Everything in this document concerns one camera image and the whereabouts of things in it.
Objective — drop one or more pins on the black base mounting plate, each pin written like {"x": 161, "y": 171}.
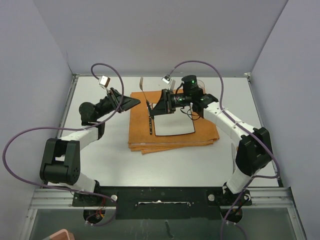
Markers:
{"x": 165, "y": 203}

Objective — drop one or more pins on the silver table knife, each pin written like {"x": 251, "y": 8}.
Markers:
{"x": 233, "y": 155}

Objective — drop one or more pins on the white square plate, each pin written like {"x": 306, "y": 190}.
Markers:
{"x": 173, "y": 124}

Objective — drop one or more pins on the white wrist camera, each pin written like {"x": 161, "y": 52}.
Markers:
{"x": 104, "y": 81}
{"x": 169, "y": 81}

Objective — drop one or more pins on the pink box corner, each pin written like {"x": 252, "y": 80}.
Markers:
{"x": 62, "y": 234}

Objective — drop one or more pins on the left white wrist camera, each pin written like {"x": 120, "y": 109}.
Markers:
{"x": 104, "y": 81}

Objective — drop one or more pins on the clear drinking glass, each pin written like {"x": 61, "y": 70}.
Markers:
{"x": 201, "y": 85}

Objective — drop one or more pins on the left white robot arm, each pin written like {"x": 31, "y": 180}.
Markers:
{"x": 61, "y": 161}

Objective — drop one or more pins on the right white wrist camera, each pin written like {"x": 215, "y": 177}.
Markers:
{"x": 169, "y": 81}

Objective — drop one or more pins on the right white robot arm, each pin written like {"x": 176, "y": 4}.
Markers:
{"x": 251, "y": 146}

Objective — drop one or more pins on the silver fork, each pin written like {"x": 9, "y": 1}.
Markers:
{"x": 150, "y": 120}

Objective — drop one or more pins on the gold fork green handle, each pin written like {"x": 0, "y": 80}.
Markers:
{"x": 144, "y": 94}

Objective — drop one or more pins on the orange cloth napkin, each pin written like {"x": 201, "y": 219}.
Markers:
{"x": 139, "y": 138}

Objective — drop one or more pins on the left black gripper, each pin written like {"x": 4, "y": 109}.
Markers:
{"x": 115, "y": 99}

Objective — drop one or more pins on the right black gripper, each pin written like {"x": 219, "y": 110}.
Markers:
{"x": 165, "y": 105}

